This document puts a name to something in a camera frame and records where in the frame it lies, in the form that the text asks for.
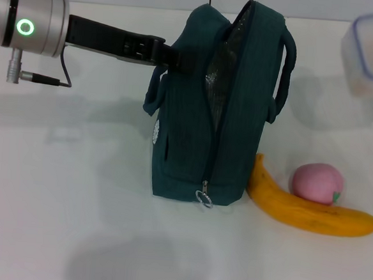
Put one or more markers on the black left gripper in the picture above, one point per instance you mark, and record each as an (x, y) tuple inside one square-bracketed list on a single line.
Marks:
[(110, 41)]

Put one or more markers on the dark teal insulated bag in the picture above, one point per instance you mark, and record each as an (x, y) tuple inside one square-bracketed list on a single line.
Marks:
[(187, 130)]

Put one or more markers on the yellow banana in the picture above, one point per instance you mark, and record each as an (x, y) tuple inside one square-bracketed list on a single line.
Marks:
[(284, 204)]

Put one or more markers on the pink toy peach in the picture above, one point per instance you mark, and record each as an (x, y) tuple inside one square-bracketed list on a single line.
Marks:
[(314, 184)]

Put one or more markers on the clear blue-rimmed plastic container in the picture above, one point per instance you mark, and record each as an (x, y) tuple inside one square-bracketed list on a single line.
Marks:
[(371, 53)]

